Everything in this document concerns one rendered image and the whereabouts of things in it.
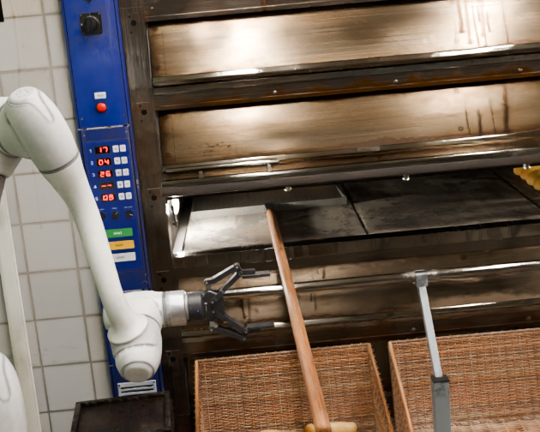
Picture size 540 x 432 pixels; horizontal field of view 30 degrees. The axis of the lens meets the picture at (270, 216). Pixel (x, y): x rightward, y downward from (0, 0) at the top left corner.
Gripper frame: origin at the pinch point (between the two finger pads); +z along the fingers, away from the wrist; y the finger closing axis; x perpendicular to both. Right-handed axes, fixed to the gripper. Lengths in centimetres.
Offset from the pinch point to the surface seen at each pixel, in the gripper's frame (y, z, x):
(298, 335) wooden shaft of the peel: -0.6, 5.6, 30.1
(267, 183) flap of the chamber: -21.4, 3.6, -40.5
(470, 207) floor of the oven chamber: 2, 71, -81
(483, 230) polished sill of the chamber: 2, 69, -54
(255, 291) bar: 3.3, -2.7, -17.8
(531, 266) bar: 3, 72, -17
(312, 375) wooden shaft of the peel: 0, 7, 53
